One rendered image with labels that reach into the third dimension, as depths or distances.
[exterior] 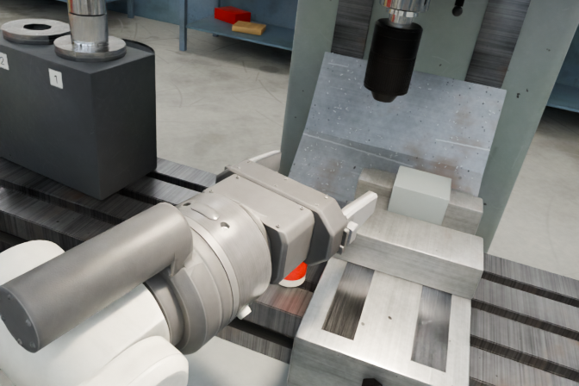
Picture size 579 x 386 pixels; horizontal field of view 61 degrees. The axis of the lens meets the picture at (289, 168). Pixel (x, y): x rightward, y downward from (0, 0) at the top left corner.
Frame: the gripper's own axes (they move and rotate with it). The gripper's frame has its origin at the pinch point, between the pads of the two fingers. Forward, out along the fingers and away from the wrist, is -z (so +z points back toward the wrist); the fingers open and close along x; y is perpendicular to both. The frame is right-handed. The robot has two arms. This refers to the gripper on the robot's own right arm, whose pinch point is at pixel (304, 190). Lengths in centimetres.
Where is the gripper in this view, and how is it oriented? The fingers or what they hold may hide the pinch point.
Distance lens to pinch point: 44.6
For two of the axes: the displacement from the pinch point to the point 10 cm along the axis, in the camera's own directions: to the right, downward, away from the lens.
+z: -5.7, 3.4, -7.5
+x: -8.2, -3.7, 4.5
